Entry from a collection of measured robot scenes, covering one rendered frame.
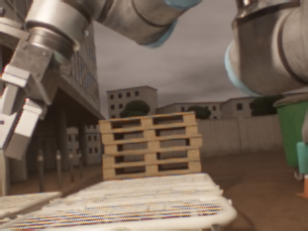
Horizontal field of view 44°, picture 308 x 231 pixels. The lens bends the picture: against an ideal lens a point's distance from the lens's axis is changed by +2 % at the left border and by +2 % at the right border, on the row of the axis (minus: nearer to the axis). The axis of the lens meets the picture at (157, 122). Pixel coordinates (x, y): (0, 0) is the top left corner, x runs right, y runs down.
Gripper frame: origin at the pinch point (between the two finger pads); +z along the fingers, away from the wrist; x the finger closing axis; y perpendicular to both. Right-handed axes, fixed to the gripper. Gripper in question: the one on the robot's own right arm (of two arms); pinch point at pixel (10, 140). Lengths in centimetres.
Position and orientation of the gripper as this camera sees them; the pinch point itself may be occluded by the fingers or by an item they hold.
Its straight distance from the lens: 61.0
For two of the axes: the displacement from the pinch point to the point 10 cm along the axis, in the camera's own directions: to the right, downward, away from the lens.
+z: -3.0, 9.2, -2.4
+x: -1.7, 2.0, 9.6
